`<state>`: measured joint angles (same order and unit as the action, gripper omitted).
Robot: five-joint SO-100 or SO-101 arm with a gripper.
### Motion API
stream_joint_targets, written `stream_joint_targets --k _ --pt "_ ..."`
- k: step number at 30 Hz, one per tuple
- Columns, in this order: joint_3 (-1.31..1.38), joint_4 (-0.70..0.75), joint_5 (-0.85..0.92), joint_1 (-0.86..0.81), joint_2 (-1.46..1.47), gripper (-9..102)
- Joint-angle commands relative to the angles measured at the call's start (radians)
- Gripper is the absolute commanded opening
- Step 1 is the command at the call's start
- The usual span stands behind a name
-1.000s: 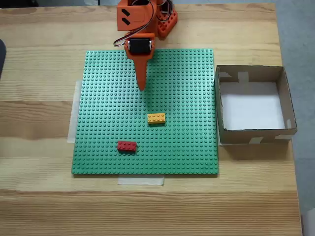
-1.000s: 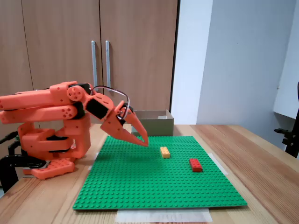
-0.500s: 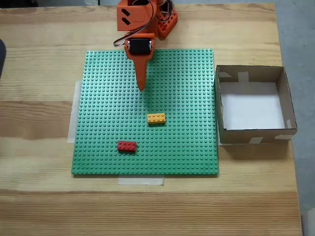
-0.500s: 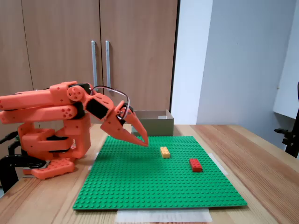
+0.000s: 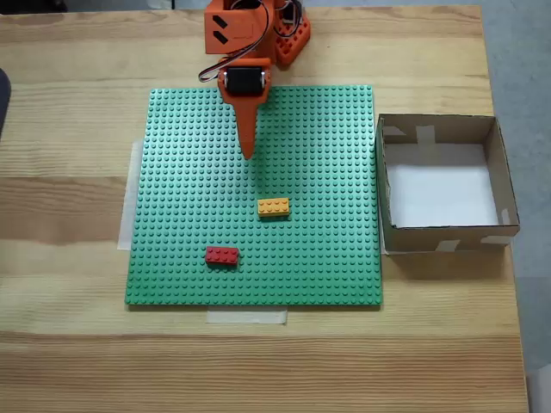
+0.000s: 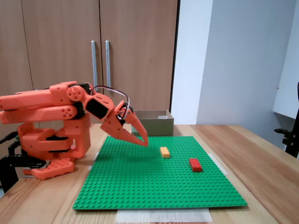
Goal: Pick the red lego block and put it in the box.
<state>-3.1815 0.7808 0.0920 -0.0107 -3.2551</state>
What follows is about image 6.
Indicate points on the black equipment stand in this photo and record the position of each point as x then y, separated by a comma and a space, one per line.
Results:
290, 142

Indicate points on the red lego block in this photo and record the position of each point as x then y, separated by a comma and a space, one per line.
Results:
195, 165

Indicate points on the brown cardboard box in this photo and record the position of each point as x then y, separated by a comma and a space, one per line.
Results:
158, 127

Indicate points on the yellow lego block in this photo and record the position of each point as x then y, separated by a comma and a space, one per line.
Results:
165, 152

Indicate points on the black table clamp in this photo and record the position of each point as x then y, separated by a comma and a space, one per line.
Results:
9, 168

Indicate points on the masking tape strip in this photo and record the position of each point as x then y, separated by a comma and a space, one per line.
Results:
220, 165
163, 215
97, 156

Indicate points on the wooden cabinet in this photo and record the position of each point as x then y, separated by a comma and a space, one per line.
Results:
58, 46

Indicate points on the green lego baseplate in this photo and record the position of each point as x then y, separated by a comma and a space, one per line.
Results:
140, 182

